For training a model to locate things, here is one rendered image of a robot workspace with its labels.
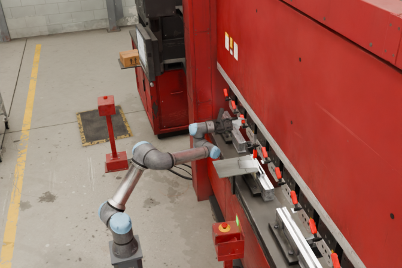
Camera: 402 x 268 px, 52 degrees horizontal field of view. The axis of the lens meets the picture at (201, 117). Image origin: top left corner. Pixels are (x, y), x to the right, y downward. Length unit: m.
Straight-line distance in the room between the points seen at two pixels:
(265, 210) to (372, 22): 1.56
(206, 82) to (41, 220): 1.99
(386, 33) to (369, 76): 0.17
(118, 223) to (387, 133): 1.56
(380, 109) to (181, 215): 2.76
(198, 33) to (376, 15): 2.03
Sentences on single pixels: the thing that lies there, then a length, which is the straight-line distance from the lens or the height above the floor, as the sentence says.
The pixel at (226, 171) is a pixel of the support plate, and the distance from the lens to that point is 2.69.
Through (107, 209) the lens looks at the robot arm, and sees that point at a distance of 2.50.
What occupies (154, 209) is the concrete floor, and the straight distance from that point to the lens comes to 3.96.
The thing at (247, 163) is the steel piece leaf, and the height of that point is 1.00.
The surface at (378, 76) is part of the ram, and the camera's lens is 1.37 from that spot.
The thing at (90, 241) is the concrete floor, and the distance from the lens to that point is 3.80.
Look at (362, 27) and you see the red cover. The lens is 1.39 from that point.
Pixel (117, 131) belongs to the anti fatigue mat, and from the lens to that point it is 5.17.
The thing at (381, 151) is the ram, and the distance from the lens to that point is 1.41.
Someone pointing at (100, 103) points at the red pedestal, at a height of 0.80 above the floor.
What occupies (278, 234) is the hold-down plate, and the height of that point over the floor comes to 0.91.
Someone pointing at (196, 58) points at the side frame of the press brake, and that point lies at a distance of 3.25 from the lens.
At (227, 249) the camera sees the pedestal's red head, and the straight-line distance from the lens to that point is 2.54.
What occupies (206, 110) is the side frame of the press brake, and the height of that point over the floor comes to 0.97.
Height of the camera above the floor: 2.62
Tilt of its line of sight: 29 degrees down
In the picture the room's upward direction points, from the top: 2 degrees counter-clockwise
